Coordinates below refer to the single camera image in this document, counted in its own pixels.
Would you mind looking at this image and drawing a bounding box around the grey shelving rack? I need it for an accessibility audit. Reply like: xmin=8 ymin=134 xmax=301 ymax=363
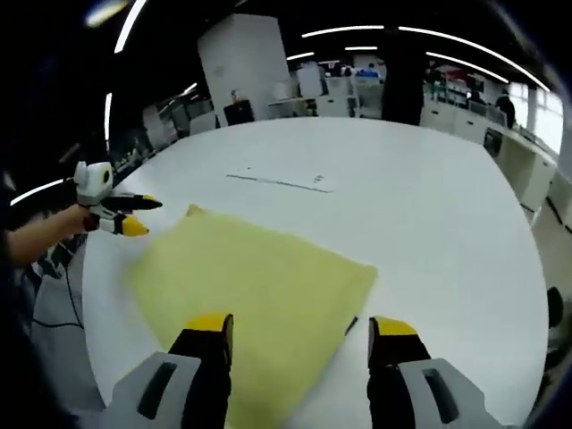
xmin=142 ymin=96 xmax=218 ymax=151

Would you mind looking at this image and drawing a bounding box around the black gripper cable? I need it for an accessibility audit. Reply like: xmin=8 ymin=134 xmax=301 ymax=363
xmin=30 ymin=263 xmax=87 ymax=330

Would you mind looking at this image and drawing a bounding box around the person's dark clothing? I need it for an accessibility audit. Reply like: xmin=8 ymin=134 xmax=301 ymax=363
xmin=0 ymin=225 xmax=41 ymax=421

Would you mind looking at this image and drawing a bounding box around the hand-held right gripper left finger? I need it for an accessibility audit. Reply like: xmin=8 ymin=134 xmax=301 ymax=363
xmin=102 ymin=312 xmax=235 ymax=429

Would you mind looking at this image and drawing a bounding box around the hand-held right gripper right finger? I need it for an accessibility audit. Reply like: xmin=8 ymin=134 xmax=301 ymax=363
xmin=366 ymin=315 xmax=492 ymax=429

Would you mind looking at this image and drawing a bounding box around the white workbench row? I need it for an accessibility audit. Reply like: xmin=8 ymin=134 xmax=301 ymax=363
xmin=484 ymin=126 xmax=562 ymax=214

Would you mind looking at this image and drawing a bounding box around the black chair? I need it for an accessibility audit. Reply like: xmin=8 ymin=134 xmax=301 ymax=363
xmin=545 ymin=285 xmax=568 ymax=334

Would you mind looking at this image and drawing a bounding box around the dark tall column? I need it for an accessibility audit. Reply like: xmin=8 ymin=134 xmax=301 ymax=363
xmin=381 ymin=25 xmax=425 ymax=127

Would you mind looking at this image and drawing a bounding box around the person's left hand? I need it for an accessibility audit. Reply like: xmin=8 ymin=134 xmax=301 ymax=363
xmin=64 ymin=206 xmax=90 ymax=236

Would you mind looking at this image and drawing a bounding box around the large white pillar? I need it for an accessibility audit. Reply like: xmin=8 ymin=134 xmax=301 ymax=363
xmin=198 ymin=13 xmax=291 ymax=129

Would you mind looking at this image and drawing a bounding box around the yellow grey blue garment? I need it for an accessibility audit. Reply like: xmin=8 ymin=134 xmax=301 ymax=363
xmin=122 ymin=203 xmax=380 ymax=429

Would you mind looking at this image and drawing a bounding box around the black cabinet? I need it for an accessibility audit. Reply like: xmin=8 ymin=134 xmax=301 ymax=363
xmin=223 ymin=99 xmax=256 ymax=128

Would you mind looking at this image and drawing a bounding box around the white cabinet row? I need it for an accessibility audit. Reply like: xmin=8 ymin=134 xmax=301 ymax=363
xmin=419 ymin=96 xmax=486 ymax=144

